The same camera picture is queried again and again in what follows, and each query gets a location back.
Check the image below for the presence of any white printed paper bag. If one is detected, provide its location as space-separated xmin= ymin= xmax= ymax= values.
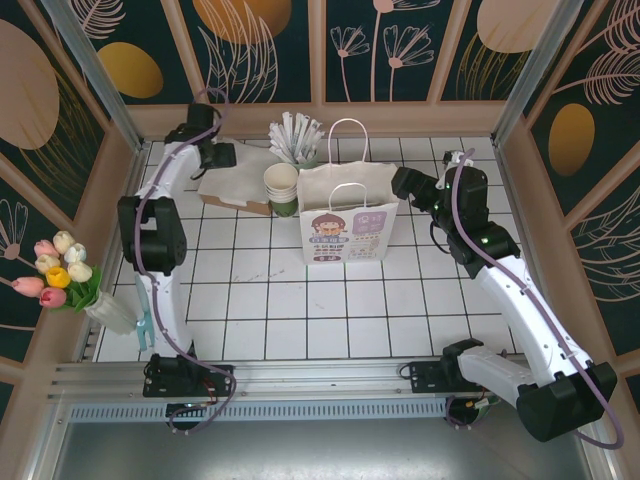
xmin=298 ymin=118 xmax=400 ymax=266

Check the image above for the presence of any white paper napkin stack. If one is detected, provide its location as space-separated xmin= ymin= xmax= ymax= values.
xmin=199 ymin=141 xmax=275 ymax=202

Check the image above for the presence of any stack of brown napkins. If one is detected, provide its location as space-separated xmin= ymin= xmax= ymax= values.
xmin=198 ymin=141 xmax=275 ymax=218

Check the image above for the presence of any stack of green paper cups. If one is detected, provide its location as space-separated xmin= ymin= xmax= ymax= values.
xmin=263 ymin=163 xmax=300 ymax=219

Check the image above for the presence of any bundle of paper-wrapped straws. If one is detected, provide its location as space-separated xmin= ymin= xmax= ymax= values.
xmin=268 ymin=110 xmax=326 ymax=165

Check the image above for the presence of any green straw holder cup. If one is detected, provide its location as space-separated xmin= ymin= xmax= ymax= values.
xmin=279 ymin=149 xmax=320 ymax=174

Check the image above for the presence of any white ribbed vase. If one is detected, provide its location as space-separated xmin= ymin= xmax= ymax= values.
xmin=83 ymin=292 xmax=139 ymax=336

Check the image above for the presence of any artificial tulip bouquet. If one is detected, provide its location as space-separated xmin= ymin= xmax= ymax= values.
xmin=10 ymin=229 xmax=104 ymax=314

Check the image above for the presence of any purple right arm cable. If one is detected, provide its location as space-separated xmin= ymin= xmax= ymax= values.
xmin=451 ymin=147 xmax=626 ymax=449

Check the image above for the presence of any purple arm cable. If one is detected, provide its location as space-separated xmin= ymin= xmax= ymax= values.
xmin=451 ymin=147 xmax=626 ymax=449
xmin=135 ymin=87 xmax=239 ymax=435

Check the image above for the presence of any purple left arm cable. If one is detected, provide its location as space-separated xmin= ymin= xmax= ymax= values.
xmin=135 ymin=87 xmax=239 ymax=435

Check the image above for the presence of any aluminium corner post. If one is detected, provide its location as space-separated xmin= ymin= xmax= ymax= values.
xmin=39 ymin=0 xmax=152 ymax=154
xmin=491 ymin=0 xmax=585 ymax=149

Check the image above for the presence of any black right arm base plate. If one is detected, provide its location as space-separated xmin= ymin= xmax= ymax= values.
xmin=409 ymin=359 xmax=501 ymax=396

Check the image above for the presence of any aluminium rail frame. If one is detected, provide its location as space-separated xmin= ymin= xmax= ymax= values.
xmin=47 ymin=352 xmax=604 ymax=401

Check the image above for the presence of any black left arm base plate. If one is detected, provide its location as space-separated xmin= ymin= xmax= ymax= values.
xmin=143 ymin=353 xmax=235 ymax=399

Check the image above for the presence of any slotted grey cable duct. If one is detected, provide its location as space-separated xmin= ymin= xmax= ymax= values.
xmin=67 ymin=402 xmax=451 ymax=422

